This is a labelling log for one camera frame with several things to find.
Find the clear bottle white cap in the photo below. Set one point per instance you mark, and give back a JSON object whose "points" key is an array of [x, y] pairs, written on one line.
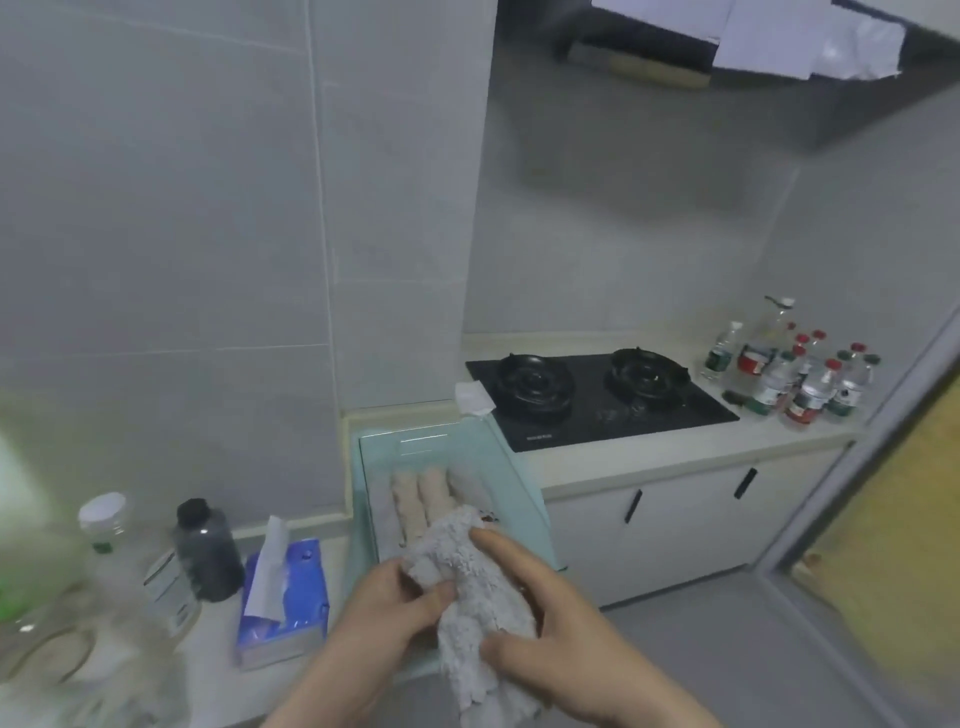
{"points": [[142, 570]]}

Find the person's left hand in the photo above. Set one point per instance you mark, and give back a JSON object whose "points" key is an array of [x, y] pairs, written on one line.
{"points": [[375, 630]]}

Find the tall clear glass bottle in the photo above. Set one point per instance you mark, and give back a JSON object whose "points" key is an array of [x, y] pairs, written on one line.
{"points": [[772, 322]]}

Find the black gas stove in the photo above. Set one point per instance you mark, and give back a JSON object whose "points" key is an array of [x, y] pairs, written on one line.
{"points": [[600, 420]]}

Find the black burner grate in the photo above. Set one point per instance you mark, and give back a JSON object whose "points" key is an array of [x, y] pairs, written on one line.
{"points": [[649, 375], [534, 382]]}

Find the white folded cloth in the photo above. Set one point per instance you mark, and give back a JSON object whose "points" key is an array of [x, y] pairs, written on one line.
{"points": [[474, 397]]}

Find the grey fluffy towel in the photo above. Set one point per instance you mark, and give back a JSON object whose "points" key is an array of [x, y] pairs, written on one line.
{"points": [[472, 600], [469, 487]]}

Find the range hood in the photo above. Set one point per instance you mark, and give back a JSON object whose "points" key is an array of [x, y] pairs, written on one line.
{"points": [[712, 45]]}

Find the dark bottle black cap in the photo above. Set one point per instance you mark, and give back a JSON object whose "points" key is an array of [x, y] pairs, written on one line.
{"points": [[208, 555]]}

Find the grey framed glass door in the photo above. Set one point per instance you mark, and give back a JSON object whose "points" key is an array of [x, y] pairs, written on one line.
{"points": [[870, 540]]}

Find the green cap bottle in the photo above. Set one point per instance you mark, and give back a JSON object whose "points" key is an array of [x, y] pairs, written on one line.
{"points": [[45, 652]]}

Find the pale green cutting board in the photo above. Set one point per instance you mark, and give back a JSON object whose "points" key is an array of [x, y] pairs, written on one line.
{"points": [[22, 510]]}

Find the clear bottle green label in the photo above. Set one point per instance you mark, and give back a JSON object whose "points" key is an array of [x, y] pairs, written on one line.
{"points": [[720, 356]]}

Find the cluster of red cap bottles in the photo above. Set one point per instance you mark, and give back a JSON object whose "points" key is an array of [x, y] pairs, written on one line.
{"points": [[802, 382]]}

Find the person's right hand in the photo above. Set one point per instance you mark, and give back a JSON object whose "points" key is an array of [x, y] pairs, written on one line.
{"points": [[570, 637]]}

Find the white base cabinet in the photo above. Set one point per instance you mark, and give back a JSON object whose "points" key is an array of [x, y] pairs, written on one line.
{"points": [[675, 540]]}

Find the blue white plastic packet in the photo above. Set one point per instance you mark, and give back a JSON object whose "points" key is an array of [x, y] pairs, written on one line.
{"points": [[289, 607]]}

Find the clear plastic storage bin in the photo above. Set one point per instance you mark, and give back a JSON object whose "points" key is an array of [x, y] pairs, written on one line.
{"points": [[517, 487]]}

